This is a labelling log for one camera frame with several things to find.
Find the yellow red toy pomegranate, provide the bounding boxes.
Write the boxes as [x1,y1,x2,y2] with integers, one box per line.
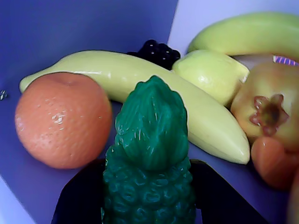
[230,62,299,152]

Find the purple striped label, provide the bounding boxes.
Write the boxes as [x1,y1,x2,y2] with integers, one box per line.
[272,55,299,66]

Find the black toy grapes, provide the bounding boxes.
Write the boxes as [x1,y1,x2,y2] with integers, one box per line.
[127,39,182,70]

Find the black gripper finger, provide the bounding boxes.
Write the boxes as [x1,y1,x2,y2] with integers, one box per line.
[51,159,106,224]
[188,159,270,224]

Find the yellow toy lemon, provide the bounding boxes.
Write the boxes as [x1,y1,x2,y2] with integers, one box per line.
[171,49,250,108]

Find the yellow toy banana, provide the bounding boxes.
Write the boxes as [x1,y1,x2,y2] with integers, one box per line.
[19,50,251,165]
[186,12,299,61]

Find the green toy pineapple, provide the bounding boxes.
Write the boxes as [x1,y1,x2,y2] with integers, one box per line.
[101,75,197,224]

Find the small orange toy fruit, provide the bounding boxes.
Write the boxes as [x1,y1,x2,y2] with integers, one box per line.
[251,136,299,191]

